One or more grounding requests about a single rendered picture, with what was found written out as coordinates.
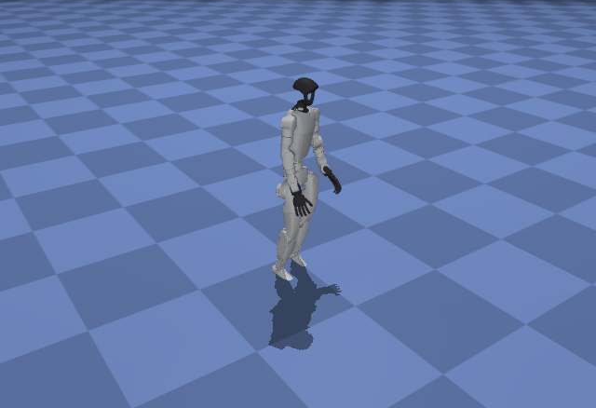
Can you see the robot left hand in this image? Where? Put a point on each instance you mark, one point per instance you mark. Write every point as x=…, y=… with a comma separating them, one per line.
x=333, y=179

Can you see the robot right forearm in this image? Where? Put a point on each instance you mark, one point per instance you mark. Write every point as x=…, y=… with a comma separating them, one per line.
x=289, y=168

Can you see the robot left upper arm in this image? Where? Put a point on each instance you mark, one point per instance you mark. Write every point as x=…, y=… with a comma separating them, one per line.
x=316, y=139

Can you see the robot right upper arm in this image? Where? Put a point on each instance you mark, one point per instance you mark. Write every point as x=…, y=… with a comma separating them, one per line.
x=288, y=125

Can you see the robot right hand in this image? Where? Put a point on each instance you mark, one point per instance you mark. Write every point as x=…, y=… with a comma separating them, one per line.
x=299, y=201

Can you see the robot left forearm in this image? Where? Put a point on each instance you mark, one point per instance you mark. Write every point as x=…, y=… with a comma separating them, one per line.
x=320, y=157

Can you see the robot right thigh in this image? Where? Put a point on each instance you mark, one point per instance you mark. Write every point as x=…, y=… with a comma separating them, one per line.
x=292, y=221

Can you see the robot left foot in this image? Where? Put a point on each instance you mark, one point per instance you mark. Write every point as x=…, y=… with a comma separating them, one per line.
x=298, y=259

